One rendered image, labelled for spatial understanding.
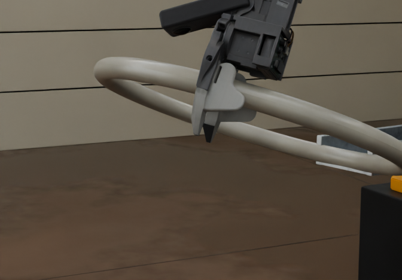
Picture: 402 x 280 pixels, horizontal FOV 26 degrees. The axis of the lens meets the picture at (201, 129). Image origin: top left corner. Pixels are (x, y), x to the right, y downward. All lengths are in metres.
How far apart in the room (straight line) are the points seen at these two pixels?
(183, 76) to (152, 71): 0.05
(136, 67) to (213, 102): 0.14
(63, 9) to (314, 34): 2.51
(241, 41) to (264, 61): 0.04
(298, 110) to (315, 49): 7.55
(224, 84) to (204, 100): 0.03
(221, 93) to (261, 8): 0.12
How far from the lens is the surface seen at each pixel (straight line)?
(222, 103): 1.03
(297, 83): 8.53
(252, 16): 1.07
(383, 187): 2.99
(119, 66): 1.15
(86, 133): 7.72
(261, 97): 1.05
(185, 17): 1.08
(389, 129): 1.61
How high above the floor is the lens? 1.43
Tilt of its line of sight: 10 degrees down
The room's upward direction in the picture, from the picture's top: straight up
